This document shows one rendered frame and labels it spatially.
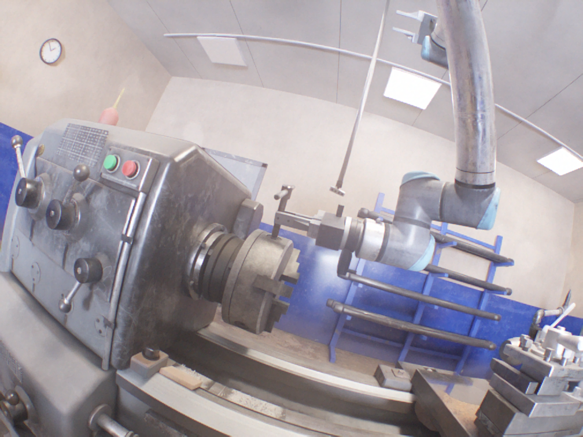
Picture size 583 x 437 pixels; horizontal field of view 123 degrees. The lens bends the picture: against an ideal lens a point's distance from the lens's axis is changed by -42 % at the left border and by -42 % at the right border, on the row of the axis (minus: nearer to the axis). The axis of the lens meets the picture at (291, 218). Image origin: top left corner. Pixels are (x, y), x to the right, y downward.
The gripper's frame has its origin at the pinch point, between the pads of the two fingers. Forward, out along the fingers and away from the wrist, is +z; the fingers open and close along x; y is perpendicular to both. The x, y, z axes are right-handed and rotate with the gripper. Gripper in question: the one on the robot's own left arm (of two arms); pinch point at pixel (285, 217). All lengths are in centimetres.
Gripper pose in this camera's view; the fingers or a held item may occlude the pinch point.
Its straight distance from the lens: 61.5
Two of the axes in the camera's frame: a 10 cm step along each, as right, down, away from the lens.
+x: -1.9, 2.0, -9.6
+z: -9.6, -2.5, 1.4
